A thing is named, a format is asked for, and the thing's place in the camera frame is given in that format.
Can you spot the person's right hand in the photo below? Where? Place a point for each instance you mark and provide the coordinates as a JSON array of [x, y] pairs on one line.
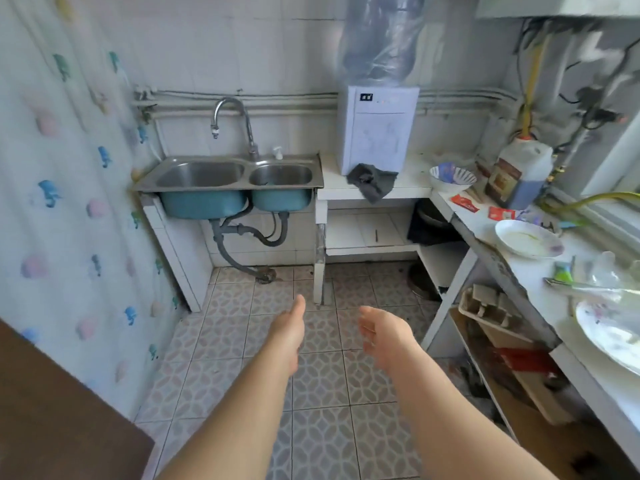
[[392, 339]]

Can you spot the person's left hand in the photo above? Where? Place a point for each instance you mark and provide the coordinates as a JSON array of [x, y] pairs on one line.
[[286, 334]]

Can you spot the blue striped bowl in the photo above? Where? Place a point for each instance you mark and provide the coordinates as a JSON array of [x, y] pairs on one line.
[[460, 180]]

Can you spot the floral rose plate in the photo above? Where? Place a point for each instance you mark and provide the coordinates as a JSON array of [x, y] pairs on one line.
[[615, 334]]

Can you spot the person's right forearm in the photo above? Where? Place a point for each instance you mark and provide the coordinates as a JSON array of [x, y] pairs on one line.
[[450, 424]]

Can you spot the person's left forearm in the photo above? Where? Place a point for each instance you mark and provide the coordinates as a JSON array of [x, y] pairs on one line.
[[235, 424]]

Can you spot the white tiled shelf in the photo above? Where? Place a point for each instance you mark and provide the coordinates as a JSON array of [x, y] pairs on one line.
[[370, 251]]

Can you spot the grey cardboard egg tray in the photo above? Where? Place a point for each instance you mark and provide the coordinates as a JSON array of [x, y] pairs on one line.
[[487, 304]]

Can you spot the black pot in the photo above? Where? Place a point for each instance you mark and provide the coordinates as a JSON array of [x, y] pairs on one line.
[[430, 224]]

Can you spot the grey drain pipes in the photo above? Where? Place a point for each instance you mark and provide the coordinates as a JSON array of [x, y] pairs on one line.
[[217, 234]]

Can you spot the red package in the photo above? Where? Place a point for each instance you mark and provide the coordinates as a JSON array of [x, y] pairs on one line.
[[525, 359]]

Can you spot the white tiled sink support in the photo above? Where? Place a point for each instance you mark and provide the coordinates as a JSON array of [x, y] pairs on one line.
[[170, 254]]

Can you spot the brown cardboard box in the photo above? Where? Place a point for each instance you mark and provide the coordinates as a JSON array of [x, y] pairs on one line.
[[530, 389]]

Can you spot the dark grey cloth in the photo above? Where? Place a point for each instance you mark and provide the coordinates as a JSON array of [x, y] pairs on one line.
[[372, 182]]

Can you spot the white soap pump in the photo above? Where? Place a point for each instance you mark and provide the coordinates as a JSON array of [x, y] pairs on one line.
[[278, 154]]

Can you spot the stainless double sink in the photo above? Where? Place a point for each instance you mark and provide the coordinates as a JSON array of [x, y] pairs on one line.
[[200, 174]]

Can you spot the chrome faucet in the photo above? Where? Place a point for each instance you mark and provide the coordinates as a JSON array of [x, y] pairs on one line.
[[251, 142]]

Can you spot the white water dispenser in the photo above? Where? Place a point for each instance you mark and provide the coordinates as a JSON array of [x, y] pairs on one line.
[[377, 134]]

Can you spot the plastic jug orange cap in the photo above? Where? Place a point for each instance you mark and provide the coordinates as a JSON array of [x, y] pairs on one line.
[[522, 169]]

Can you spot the brown wooden door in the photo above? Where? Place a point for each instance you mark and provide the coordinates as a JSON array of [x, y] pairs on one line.
[[60, 419]]

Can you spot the blue water bottle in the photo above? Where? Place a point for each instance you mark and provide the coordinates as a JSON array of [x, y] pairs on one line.
[[382, 39]]

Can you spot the black solenoid valve red button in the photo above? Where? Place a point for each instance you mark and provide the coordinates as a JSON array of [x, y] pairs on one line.
[[602, 116]]

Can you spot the white water heater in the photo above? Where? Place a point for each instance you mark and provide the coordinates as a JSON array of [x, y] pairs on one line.
[[550, 4]]

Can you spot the group of white wall pipes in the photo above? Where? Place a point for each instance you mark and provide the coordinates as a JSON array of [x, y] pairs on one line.
[[290, 108]]

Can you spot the white window frame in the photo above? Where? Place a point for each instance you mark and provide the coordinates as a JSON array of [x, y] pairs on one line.
[[620, 164]]

